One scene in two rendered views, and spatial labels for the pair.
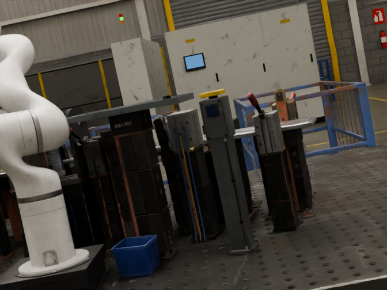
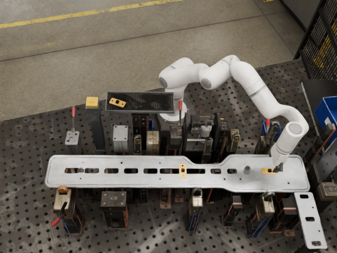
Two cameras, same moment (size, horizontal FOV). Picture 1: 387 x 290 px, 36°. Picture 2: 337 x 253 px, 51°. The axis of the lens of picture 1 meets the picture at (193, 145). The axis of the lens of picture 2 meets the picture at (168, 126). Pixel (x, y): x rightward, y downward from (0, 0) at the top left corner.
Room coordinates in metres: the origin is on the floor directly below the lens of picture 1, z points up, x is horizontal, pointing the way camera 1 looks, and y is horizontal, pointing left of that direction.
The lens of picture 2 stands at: (2.89, -0.18, 2.66)
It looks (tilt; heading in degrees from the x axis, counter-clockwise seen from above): 55 degrees down; 156
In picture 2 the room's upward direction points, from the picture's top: 5 degrees clockwise
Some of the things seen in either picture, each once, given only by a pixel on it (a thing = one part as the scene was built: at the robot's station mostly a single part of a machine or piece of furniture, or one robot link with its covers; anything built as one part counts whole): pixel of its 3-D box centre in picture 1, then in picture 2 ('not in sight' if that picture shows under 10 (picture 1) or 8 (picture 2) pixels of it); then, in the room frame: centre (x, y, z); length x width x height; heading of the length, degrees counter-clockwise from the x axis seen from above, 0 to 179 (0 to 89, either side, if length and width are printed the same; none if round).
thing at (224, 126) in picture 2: not in sight; (217, 145); (1.98, 0.56, 0.91); 0.07 x 0.05 x 0.42; 161
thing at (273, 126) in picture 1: (276, 171); (77, 154); (1.76, -0.23, 0.88); 0.11 x 0.10 x 0.36; 161
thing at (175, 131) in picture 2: (108, 194); (174, 149); (1.91, 0.31, 0.89); 0.13 x 0.11 x 0.38; 161
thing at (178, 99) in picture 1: (128, 109); (140, 102); (1.72, 0.17, 1.16); 0.37 x 0.14 x 0.02; 71
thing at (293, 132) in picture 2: not in sight; (291, 136); (2.26, 0.72, 1.34); 0.09 x 0.08 x 0.13; 114
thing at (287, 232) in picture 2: not in sight; (296, 218); (2.50, 0.79, 0.84); 0.11 x 0.06 x 0.29; 161
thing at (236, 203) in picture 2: not in sight; (231, 213); (2.36, 0.47, 0.84); 0.11 x 0.08 x 0.29; 161
